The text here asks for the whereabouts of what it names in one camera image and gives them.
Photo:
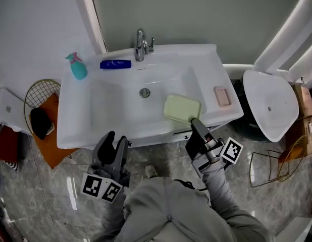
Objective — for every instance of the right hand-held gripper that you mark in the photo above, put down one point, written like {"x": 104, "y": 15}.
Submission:
{"x": 209, "y": 152}

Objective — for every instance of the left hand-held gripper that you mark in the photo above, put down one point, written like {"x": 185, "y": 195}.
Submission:
{"x": 105, "y": 183}

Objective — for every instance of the pale green soap dish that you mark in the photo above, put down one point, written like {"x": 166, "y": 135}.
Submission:
{"x": 180, "y": 107}

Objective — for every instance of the white ceramic sink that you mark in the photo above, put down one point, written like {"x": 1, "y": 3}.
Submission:
{"x": 115, "y": 110}

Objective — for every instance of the person's right forearm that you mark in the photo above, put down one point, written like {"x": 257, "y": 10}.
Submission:
{"x": 219, "y": 185}

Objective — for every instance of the person's left forearm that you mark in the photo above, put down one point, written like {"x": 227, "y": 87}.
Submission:
{"x": 113, "y": 215}

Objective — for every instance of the pink ridged soap dish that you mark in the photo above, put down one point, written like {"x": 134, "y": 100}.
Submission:
{"x": 222, "y": 96}

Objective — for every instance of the chrome sink drain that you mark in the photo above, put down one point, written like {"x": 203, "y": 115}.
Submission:
{"x": 145, "y": 92}

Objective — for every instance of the person's grey shoe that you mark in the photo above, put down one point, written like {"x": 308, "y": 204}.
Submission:
{"x": 151, "y": 171}

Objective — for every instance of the black bin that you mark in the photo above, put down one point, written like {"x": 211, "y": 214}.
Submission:
{"x": 247, "y": 125}

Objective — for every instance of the orange cushion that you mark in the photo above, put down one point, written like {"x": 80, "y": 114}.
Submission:
{"x": 48, "y": 150}

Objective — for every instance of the person's grey jacket torso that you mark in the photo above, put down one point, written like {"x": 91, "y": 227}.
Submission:
{"x": 171, "y": 210}

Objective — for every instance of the black pouch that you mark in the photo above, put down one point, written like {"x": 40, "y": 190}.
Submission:
{"x": 41, "y": 122}

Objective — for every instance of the white loose basin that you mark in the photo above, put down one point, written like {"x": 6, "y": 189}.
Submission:
{"x": 269, "y": 105}

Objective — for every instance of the blue bottle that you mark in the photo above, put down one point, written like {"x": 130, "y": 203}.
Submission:
{"x": 115, "y": 64}

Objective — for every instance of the teal spray bottle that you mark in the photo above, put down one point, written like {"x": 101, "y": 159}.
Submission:
{"x": 79, "y": 69}

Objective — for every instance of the large cardboard box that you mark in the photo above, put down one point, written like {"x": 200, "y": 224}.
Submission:
{"x": 301, "y": 132}

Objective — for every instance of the rust brown box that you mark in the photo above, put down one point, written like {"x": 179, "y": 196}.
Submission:
{"x": 7, "y": 144}

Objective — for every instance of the chrome faucet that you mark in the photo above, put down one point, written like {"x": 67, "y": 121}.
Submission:
{"x": 140, "y": 47}

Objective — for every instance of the white side cabinet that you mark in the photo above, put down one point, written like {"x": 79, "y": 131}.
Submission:
{"x": 9, "y": 117}

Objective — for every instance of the small cardboard box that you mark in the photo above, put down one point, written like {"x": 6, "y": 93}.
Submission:
{"x": 303, "y": 99}

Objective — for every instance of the white floor object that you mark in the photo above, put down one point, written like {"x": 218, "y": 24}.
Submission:
{"x": 294, "y": 229}

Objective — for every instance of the white arched frame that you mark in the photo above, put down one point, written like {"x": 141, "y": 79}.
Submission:
{"x": 289, "y": 24}
{"x": 305, "y": 59}

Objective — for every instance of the white mirror frame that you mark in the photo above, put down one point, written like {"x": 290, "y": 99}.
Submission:
{"x": 90, "y": 16}

